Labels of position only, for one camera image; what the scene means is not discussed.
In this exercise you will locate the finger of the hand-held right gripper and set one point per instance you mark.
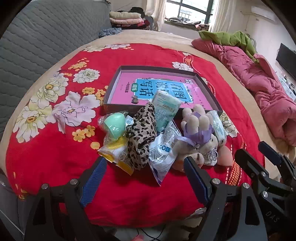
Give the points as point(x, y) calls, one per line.
point(248, 162)
point(269, 150)

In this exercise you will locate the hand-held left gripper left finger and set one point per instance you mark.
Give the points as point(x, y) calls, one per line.
point(93, 183)

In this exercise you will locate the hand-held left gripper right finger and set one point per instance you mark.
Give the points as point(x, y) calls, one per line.
point(196, 178)

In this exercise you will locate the peach makeup sponge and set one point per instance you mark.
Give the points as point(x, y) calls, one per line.
point(224, 157)

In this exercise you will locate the yellow and white packet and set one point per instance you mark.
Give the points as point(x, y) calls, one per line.
point(115, 153)

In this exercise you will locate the small green pocket tissue pack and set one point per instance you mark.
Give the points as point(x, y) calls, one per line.
point(218, 129)

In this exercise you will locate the blue and white packet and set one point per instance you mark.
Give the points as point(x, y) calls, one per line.
point(161, 150)

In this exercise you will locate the beige plush toy purple ribbon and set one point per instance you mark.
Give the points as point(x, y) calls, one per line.
point(196, 125)

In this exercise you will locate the mint green bagged makeup sponge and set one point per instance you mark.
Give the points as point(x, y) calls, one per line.
point(114, 126)

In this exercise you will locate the leopard print scrunchie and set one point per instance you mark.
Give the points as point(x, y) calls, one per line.
point(138, 139)

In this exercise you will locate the large pale green tissue pack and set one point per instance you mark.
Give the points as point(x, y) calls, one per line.
point(164, 109)

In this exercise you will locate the shallow grey cardboard box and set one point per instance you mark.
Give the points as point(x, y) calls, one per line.
point(115, 109)

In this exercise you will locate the red floral blanket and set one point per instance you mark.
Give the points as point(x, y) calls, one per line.
point(69, 162)

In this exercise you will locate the white television cabinet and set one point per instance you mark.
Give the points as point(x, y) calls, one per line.
point(289, 88)

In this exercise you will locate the pink quilt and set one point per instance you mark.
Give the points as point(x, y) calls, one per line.
point(254, 76)

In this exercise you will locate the black television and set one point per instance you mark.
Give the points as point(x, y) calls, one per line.
point(286, 58)

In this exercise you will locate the pink printed book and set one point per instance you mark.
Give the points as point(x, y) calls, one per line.
point(122, 90)

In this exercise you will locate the green blanket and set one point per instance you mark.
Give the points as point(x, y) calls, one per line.
point(226, 37)

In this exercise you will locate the white air conditioner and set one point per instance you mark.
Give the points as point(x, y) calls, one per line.
point(263, 12)

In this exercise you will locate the cream curtain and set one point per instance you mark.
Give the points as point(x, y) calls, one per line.
point(157, 14)
point(222, 16)

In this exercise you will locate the beige bed sheet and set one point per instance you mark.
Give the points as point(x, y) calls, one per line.
point(150, 37)

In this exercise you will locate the blue patterned cloth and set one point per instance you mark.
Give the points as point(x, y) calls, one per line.
point(109, 32)

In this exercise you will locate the windowsill cushion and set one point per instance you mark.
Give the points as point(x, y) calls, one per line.
point(185, 23)

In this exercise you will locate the grey quilted headboard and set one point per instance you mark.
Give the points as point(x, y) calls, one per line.
point(46, 34)

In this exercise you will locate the window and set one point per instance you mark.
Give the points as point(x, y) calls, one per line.
point(187, 10)

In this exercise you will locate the stack of folded clothes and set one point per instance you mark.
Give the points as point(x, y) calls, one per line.
point(124, 18)

